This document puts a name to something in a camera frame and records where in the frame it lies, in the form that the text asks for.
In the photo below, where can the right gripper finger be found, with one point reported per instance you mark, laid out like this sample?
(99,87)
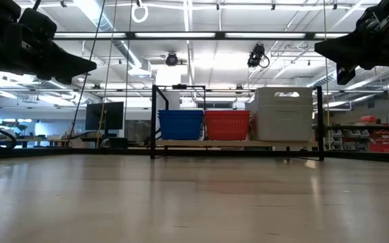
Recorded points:
(339,50)
(344,74)

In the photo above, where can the blue slotted plastic basket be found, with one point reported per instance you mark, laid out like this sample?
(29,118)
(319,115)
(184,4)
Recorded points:
(181,130)
(181,113)

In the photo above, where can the red slotted plastic basket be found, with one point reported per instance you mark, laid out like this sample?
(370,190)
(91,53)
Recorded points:
(227,126)

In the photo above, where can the white LED light bar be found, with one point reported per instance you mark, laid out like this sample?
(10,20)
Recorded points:
(331,34)
(265,34)
(174,34)
(90,34)

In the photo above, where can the black computer monitor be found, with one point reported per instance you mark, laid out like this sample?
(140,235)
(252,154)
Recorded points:
(105,116)

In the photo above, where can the background office desk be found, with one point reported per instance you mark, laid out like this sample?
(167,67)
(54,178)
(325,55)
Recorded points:
(46,140)

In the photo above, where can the black overhead rig beam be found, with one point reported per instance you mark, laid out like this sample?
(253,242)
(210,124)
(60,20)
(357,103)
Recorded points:
(130,35)

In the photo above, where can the rack with red bins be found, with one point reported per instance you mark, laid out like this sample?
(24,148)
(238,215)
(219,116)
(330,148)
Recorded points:
(383,138)

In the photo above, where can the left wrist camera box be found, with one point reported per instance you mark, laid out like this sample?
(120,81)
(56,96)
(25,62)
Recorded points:
(39,23)

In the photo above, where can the black aluminium table frame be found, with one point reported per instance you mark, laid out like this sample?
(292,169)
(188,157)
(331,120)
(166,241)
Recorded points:
(63,152)

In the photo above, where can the black ceiling-mounted camera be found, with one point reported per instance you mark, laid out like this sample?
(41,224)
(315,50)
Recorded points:
(256,55)

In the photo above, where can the black overhead camera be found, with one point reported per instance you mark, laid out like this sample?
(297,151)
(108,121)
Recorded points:
(172,59)

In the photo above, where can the black frame wooden shelf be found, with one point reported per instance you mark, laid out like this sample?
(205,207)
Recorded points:
(235,143)

